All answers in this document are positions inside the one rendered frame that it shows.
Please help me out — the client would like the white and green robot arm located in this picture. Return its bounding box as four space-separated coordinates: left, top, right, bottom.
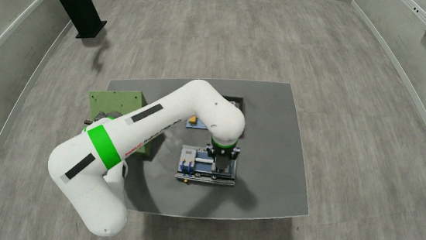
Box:
48 80 245 237

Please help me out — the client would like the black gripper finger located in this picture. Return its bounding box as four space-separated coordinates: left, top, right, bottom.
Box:
226 147 240 160
206 144 219 163

